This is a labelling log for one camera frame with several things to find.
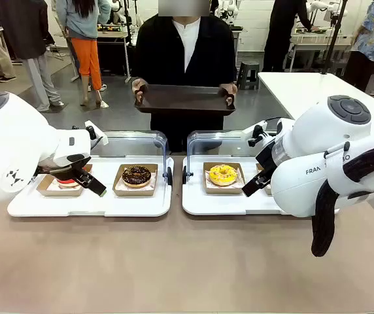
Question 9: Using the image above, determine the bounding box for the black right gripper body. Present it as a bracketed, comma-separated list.
[254, 135, 279, 174]

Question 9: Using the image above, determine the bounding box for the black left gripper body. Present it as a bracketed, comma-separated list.
[65, 153, 93, 171]

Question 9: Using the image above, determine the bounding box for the chocolate donut with nut bits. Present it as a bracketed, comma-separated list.
[122, 164, 152, 188]

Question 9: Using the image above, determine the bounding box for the dark brown serving tray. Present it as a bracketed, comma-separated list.
[134, 84, 237, 117]

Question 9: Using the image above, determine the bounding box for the red glazed donut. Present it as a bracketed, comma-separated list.
[54, 176, 82, 190]

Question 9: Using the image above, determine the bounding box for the yellow glazed sprinkle donut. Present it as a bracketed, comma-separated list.
[209, 164, 239, 188]

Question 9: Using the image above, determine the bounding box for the person in orange trousers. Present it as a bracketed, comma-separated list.
[55, 0, 112, 109]

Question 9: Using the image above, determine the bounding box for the person in black clothes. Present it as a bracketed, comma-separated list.
[263, 0, 319, 73]

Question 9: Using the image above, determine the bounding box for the person in grey trousers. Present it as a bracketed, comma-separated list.
[0, 0, 66, 113]

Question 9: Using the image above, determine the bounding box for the person in black jacket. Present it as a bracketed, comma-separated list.
[130, 0, 239, 154]

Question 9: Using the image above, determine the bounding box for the person in floral shirt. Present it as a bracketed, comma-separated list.
[343, 0, 374, 95]

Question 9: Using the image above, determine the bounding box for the person's left hand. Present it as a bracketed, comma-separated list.
[219, 82, 238, 106]

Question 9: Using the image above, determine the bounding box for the person's right hand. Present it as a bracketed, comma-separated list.
[131, 78, 149, 104]

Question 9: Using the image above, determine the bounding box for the white plastic display tray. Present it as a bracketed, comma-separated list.
[182, 155, 294, 217]
[7, 155, 175, 218]

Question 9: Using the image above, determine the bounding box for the clear plastic tray cover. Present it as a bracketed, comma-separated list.
[182, 130, 265, 184]
[99, 130, 173, 189]

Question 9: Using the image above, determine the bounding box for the white side table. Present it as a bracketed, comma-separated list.
[258, 71, 374, 121]

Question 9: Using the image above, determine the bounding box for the grey plastic stool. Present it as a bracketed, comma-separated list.
[237, 61, 261, 91]

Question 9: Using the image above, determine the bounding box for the black stand pole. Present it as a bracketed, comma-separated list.
[319, 0, 344, 76]

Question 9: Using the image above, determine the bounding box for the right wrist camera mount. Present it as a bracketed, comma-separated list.
[241, 120, 269, 148]

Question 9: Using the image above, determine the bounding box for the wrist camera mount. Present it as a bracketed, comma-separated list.
[84, 120, 109, 147]
[241, 120, 269, 148]

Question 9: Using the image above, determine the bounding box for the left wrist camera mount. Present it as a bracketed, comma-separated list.
[84, 120, 109, 147]

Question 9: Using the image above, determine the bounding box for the black braided cable sleeve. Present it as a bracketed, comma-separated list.
[311, 139, 374, 258]

